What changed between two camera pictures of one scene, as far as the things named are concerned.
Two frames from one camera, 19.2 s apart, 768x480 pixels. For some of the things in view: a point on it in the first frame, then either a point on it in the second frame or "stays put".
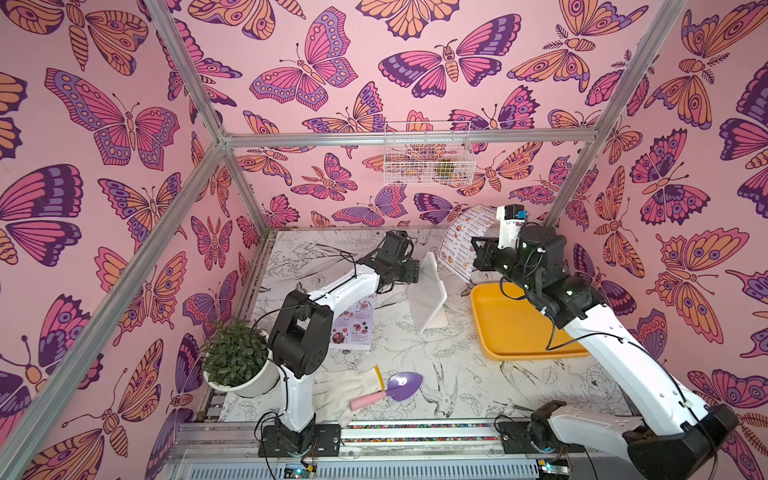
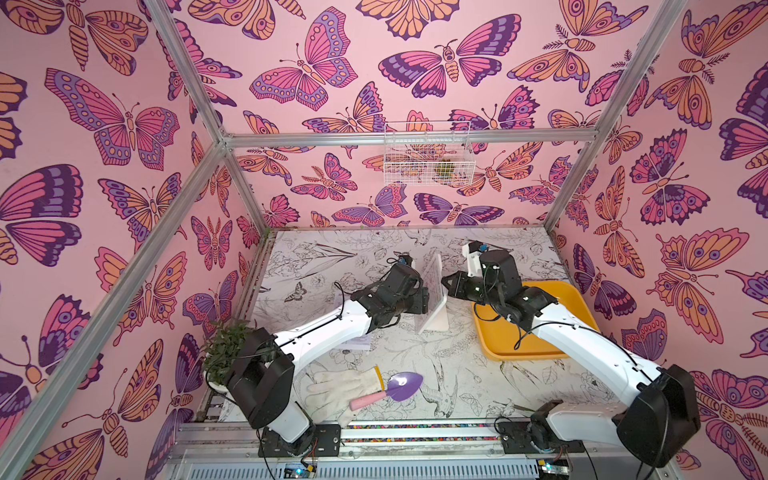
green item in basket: (444, 169) stays put
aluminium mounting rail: (406, 450) stays put
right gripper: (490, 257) -> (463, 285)
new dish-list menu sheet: (457, 254) -> (433, 279)
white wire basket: (428, 153) stays put
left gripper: (412, 268) -> (420, 301)
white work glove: (333, 391) stays put
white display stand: (428, 298) stays put
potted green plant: (239, 359) stays put
